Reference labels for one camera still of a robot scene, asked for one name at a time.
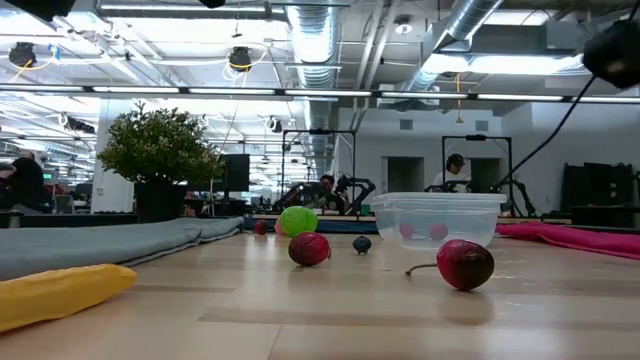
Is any lime green toy apple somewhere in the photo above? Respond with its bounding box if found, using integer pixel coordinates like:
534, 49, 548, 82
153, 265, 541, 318
278, 205, 320, 239

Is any dark red toy raspberry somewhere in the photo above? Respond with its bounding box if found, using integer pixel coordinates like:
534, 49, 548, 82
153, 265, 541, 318
287, 231, 332, 268

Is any yellow toy banana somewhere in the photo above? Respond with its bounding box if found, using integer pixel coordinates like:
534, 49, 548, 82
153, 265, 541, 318
0, 263, 138, 335

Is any clear plastic tupperware container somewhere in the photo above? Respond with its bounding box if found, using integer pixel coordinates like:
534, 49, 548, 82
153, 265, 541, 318
370, 192, 508, 251

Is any dark red cherry with stem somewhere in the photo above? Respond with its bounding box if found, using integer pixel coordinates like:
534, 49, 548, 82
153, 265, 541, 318
403, 239, 496, 293

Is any potted green plant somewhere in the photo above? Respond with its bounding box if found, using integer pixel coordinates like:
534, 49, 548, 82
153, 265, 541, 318
97, 102, 225, 224

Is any black office monitor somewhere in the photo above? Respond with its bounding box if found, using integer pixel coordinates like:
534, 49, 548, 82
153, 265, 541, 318
221, 153, 251, 194

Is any person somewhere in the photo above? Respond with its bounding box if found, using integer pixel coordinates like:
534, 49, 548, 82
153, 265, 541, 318
432, 153, 474, 194
318, 173, 351, 211
0, 152, 52, 216

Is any grey folded cloth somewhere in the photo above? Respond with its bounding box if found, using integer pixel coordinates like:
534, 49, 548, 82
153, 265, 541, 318
0, 215, 246, 282

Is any navy blue cloth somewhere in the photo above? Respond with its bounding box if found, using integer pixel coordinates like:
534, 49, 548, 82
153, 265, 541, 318
243, 215, 380, 235

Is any black storage cabinet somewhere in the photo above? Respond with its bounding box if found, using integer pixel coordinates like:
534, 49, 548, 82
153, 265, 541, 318
562, 162, 640, 209

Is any red folded cloth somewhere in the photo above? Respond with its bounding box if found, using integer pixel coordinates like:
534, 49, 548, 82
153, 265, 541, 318
496, 221, 640, 261

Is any black ceiling camera yellow cable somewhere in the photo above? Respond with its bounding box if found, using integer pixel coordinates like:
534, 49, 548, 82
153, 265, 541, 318
228, 46, 253, 73
8, 42, 39, 69

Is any wide silver ventilation duct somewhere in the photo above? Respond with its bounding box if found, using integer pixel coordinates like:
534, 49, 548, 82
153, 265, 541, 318
284, 0, 344, 171

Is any long ceiling light rail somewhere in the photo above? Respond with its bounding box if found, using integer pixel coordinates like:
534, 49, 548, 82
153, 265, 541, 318
0, 83, 640, 105

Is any black metal gantry frame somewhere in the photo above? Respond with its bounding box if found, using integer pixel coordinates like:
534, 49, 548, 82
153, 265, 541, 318
441, 133, 514, 194
281, 128, 358, 214

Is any black aluminium table frame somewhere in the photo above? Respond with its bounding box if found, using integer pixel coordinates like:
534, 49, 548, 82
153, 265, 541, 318
19, 213, 137, 229

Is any slanted silver ventilation duct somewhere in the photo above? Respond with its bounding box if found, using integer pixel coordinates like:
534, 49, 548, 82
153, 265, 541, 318
402, 0, 505, 94

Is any yellow hanging cord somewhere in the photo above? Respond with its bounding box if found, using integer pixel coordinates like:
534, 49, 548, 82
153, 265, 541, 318
453, 72, 465, 125

